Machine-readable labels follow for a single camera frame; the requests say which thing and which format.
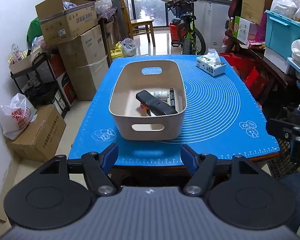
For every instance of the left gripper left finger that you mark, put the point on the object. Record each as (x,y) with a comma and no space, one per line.
(97,166)

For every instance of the translucent plastic bag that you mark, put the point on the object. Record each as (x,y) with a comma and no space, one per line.
(128,47)

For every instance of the wooden chair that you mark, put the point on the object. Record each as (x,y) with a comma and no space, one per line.
(137,27)

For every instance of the white tissue pack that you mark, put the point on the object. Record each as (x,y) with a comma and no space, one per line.
(211,63)

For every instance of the black marker pen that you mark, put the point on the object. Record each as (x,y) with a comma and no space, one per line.
(172,100)

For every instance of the green black bicycle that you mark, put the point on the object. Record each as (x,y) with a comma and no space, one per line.
(183,32)

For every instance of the floor cardboard box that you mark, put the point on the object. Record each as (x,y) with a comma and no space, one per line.
(40,140)

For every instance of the yellow detergent jug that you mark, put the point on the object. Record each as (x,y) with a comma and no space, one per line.
(117,52)

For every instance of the beige plastic storage bin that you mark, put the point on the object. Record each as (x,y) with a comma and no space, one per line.
(135,123)

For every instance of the black metal shelf rack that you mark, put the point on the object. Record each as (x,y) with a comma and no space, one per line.
(39,84)

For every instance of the black remote control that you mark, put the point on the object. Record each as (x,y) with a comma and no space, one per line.
(156,106)

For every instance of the large stacked cardboard box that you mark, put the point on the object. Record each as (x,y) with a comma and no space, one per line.
(85,61)

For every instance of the white chest freezer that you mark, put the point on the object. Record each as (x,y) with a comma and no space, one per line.
(212,16)

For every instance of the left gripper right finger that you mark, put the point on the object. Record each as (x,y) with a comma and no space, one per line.
(201,168)

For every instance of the white pill bottle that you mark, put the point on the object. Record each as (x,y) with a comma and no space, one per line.
(161,95)

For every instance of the purple orange toy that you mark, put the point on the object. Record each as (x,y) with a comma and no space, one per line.
(143,106)

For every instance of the top open cardboard box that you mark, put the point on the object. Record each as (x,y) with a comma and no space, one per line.
(65,20)

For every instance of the white red plastic bag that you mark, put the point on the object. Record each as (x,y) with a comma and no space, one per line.
(15,114)

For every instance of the teal plastic storage crate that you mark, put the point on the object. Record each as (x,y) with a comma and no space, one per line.
(280,33)

